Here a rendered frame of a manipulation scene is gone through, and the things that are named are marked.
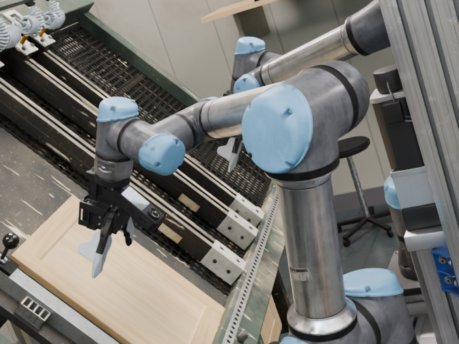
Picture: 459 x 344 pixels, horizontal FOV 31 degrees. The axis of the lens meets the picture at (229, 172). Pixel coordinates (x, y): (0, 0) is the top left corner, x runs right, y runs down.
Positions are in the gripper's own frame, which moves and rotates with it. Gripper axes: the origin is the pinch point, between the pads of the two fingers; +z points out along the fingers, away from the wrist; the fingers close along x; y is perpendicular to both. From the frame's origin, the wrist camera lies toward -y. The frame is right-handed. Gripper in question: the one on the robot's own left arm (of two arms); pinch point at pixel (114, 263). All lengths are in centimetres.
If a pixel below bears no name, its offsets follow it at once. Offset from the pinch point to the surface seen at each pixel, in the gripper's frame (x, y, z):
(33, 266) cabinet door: -18.8, 31.3, 22.0
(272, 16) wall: -368, 83, 39
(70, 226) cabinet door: -44, 36, 25
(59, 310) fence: -9.4, 17.9, 24.5
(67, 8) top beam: -162, 110, 1
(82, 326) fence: -10.7, 12.1, 27.6
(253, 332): -61, -17, 50
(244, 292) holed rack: -76, -8, 48
